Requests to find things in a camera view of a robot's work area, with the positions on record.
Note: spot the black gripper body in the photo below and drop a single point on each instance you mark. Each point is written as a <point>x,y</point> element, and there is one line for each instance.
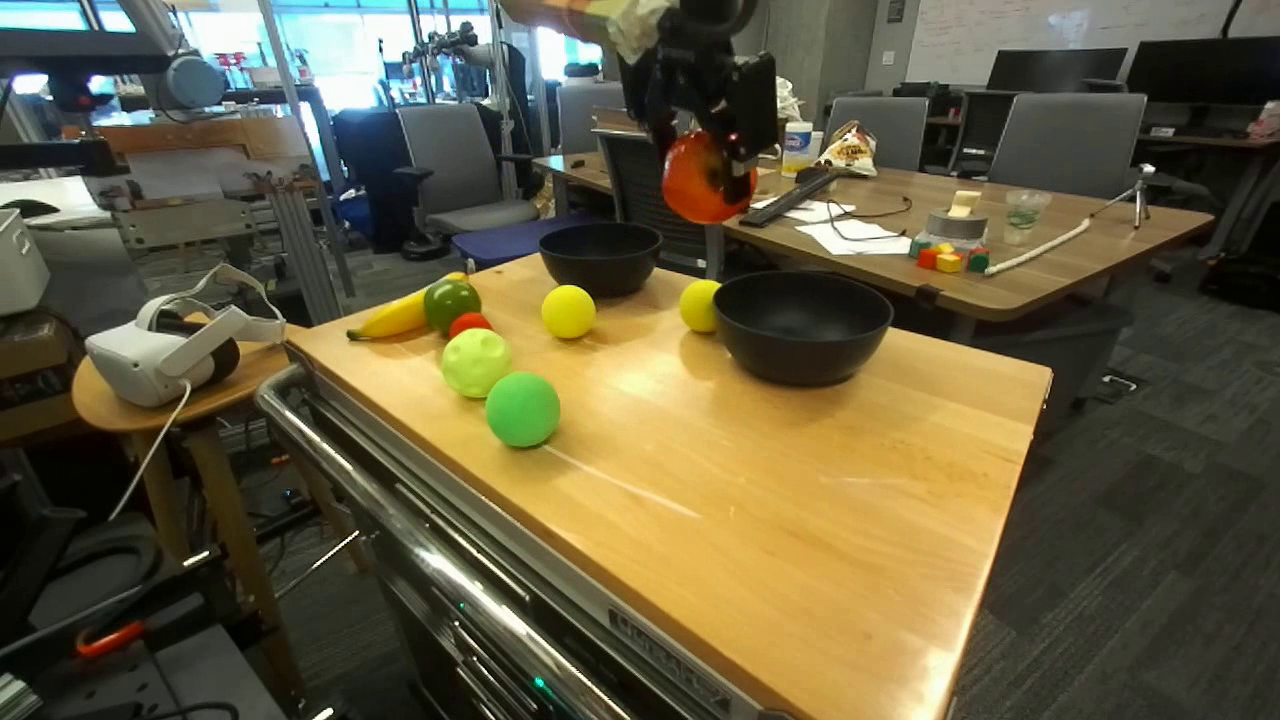
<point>712,87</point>

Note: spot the red apple toy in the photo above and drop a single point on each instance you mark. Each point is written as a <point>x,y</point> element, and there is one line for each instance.
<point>692,192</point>

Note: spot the light green dimpled ball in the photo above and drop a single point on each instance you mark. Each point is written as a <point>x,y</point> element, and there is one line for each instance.
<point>473,361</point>

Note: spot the yellow banana toy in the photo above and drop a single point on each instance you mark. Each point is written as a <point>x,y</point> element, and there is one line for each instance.
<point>393,323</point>

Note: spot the small red fruit toy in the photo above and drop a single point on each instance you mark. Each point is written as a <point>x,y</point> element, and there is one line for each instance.
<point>468,323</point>

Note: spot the white cabinet with wooden top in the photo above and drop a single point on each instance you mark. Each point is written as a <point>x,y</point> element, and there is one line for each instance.
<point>801,532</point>

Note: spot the dark mesh office chair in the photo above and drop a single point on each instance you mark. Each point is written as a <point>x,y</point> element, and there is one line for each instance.
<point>624,180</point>

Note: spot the black remote control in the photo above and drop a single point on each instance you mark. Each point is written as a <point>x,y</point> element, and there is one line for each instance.
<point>786,196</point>

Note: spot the clear plastic bottle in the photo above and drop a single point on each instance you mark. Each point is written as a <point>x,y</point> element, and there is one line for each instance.
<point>799,147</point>

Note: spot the grey office chair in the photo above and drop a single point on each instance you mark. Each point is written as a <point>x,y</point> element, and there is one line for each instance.
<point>585,117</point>
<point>455,163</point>
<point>1067,143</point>
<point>881,127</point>

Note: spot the white and tan plush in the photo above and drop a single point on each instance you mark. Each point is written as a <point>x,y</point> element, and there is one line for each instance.
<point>851,148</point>

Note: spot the white paper sheet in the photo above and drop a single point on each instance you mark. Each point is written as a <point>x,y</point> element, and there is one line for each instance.
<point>852,243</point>

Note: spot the black bowl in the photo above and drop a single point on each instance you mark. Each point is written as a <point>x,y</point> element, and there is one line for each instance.
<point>601,265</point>
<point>801,354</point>

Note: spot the blue seat chair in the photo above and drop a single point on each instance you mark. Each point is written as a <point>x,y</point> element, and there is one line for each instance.
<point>506,243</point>

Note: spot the red toy block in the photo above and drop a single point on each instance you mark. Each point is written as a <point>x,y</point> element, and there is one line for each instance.
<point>926,258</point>

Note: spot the clear plastic container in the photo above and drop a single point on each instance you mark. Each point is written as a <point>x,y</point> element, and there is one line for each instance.
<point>960,225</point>

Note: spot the yellow toy block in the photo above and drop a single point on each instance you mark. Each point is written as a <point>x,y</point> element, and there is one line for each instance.
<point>950,258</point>

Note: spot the green toy block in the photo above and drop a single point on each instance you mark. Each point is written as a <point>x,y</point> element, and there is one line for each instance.
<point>976,261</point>

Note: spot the green pear toy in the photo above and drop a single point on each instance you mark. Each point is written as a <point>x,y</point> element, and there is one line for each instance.
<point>455,302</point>

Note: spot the clear plastic cup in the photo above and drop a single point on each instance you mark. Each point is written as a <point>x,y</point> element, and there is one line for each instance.
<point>1027,206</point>

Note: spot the smooth green ball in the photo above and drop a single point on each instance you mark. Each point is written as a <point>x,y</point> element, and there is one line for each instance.
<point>520,408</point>

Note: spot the white stick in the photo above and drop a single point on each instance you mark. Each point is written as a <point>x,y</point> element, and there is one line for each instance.
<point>1052,245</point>

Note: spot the black computer monitor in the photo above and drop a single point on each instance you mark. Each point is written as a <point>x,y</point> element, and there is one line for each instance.
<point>1202,68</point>
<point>1052,68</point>

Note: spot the wooden office table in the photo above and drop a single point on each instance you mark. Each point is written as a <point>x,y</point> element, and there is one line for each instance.
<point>1067,275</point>

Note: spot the light wooden desk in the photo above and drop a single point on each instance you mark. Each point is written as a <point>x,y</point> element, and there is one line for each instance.
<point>201,134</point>

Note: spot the grey round lamp head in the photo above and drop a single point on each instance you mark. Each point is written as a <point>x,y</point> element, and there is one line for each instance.
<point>196,83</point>

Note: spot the round wooden stool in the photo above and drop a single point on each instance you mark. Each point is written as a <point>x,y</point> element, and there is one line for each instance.
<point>253,369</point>

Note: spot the white VR headset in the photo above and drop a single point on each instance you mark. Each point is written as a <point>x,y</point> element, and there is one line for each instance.
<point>146,361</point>

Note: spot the white box device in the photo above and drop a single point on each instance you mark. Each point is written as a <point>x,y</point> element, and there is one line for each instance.
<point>23,265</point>

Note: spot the silver metal frame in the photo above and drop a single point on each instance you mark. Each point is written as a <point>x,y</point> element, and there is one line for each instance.
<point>201,223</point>

